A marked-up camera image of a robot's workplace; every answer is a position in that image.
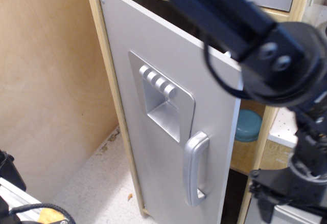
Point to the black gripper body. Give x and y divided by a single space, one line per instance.
296 186

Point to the silver fridge door handle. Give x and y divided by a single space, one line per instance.
193 151

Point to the grey toy fridge door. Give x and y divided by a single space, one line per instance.
158 158

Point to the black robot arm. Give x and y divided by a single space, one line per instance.
283 65

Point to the grey toy oven door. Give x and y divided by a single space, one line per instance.
280 213

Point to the white speckled toy countertop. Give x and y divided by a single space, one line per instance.
284 128

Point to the teal lid jar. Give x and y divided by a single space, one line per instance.
248 126

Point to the silver ice dispenser panel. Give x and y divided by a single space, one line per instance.
165 102

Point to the orange tape piece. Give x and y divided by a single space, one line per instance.
51 216

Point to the black box at left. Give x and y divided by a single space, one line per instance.
9 172

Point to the wooden toy kitchen frame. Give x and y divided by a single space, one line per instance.
243 155

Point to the aluminium rail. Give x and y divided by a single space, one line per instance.
16 197

